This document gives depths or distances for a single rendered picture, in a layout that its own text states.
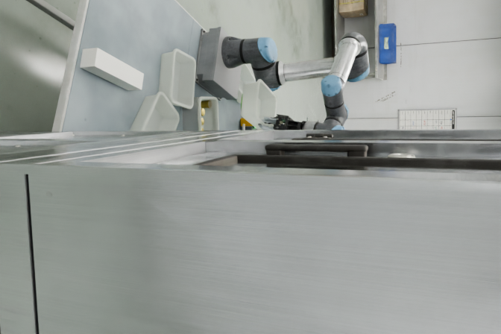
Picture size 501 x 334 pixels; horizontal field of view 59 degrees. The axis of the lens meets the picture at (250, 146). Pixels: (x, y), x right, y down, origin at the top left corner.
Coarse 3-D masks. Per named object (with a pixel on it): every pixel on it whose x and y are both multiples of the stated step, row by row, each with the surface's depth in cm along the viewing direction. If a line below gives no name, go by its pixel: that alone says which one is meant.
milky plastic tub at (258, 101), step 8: (248, 88) 181; (256, 88) 178; (264, 88) 187; (248, 96) 180; (256, 96) 177; (264, 96) 195; (272, 96) 195; (248, 104) 179; (256, 104) 177; (264, 104) 199; (272, 104) 198; (248, 112) 178; (256, 112) 195; (264, 112) 198; (272, 112) 197; (248, 120) 184; (256, 120) 178; (256, 128) 194
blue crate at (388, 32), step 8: (384, 24) 684; (392, 24) 677; (384, 32) 683; (392, 32) 679; (384, 40) 685; (392, 40) 680; (384, 48) 686; (392, 48) 682; (384, 56) 688; (392, 56) 683
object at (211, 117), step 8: (200, 104) 192; (216, 104) 206; (200, 112) 192; (208, 112) 208; (216, 112) 207; (200, 120) 192; (208, 120) 208; (216, 120) 207; (200, 128) 192; (208, 128) 209; (216, 128) 207
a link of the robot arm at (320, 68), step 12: (312, 60) 206; (324, 60) 204; (360, 60) 195; (264, 72) 208; (276, 72) 208; (288, 72) 208; (300, 72) 206; (312, 72) 205; (324, 72) 204; (360, 72) 199; (276, 84) 212
